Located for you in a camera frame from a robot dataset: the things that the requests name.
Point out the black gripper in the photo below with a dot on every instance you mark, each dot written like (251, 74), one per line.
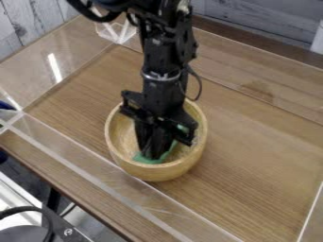
(158, 106)

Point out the green rectangular block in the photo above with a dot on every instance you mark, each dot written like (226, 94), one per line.
(147, 160)

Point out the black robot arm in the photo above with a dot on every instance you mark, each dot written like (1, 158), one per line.
(166, 31)

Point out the brown wooden bowl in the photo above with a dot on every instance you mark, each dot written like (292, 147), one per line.
(119, 135)

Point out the blue object at left edge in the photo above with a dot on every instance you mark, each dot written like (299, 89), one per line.
(5, 106)

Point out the white object at right edge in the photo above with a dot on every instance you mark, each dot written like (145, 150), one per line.
(316, 45)

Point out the clear acrylic enclosure wall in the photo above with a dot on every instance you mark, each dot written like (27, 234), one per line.
(255, 188)

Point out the black metal bracket with screw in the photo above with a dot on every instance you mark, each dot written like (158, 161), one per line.
(64, 232)

